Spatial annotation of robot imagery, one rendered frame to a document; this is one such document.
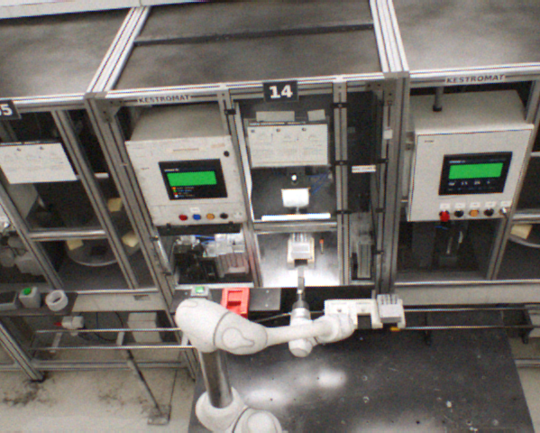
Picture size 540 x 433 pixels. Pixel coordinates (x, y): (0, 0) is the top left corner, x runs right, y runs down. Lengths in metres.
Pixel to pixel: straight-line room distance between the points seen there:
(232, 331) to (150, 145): 0.81
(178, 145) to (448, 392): 1.61
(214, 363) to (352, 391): 0.81
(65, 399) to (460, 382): 2.36
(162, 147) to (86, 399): 2.02
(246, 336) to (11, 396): 2.39
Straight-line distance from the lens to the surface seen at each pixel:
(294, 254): 2.74
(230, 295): 2.70
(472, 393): 2.75
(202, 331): 1.94
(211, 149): 2.17
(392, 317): 2.61
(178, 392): 3.59
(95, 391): 3.77
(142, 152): 2.24
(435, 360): 2.80
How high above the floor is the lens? 3.05
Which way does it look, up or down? 44 degrees down
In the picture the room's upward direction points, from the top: 8 degrees counter-clockwise
